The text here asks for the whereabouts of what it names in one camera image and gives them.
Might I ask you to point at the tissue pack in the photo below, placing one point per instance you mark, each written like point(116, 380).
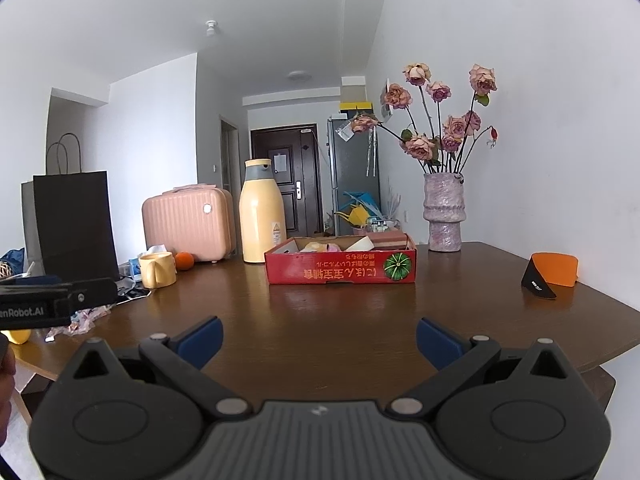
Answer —
point(135, 266)

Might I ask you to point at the light wooden chair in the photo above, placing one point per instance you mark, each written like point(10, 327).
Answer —
point(30, 367)

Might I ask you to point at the orange black folded stand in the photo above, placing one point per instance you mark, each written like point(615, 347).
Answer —
point(555, 267)

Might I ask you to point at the grey refrigerator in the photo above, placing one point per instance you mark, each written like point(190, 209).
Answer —
point(350, 170)

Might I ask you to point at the dried pink roses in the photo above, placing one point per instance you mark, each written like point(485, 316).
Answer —
point(420, 147)

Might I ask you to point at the silver foil wrappers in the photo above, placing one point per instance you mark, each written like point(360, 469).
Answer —
point(132, 292)

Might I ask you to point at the red cardboard box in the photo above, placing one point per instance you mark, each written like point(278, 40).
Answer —
point(340, 267)

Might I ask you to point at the person's left hand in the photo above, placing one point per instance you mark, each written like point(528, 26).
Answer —
point(6, 385)

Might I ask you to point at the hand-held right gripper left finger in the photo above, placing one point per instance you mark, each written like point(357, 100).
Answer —
point(202, 340)

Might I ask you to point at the blue and yellow bags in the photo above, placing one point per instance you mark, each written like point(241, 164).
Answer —
point(357, 210)

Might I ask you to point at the pile of candy wrappers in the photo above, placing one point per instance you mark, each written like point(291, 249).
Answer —
point(85, 317)

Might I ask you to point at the black paper bag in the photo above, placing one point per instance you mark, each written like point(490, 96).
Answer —
point(75, 225)

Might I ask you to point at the yellow white plush toy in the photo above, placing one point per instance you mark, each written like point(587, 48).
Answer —
point(312, 246)

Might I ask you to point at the purple ceramic vase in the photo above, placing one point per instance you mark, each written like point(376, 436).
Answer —
point(444, 210)

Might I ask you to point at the small yellow object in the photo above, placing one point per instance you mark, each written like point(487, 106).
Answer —
point(17, 336)

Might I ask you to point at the ceiling sprinkler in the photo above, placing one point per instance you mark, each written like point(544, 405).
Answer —
point(212, 28)

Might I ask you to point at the clear storage rack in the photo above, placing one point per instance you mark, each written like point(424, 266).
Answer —
point(382, 226)

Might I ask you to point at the orange fruit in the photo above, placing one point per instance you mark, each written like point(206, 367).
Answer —
point(184, 261)

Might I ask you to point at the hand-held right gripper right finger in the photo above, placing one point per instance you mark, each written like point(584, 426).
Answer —
point(440, 342)

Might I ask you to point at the grey interior door frame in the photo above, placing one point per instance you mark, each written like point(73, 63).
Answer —
point(229, 155)

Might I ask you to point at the yellow mug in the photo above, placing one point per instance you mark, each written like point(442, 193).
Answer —
point(160, 270)

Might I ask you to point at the yellow thermos bottle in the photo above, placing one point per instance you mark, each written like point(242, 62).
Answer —
point(260, 220)

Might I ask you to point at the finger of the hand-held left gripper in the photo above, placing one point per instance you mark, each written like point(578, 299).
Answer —
point(85, 295)

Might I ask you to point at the clear umbrella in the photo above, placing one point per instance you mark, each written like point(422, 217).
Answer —
point(371, 152)

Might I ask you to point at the paper sheet on refrigerator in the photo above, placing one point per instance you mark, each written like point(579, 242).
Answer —
point(343, 130)

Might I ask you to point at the white foam sponge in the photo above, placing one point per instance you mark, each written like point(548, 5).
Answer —
point(361, 245)

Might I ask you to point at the yellow black box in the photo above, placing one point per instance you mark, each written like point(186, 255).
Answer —
point(356, 106)

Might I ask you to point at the dark brown door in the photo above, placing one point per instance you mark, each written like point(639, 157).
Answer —
point(300, 160)

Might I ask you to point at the pink suitcase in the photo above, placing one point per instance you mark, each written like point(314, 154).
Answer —
point(185, 225)

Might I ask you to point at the blue cloth bag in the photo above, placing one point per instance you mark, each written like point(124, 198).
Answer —
point(15, 257)

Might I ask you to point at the round ceiling lamp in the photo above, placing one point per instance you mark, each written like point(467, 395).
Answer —
point(299, 76)

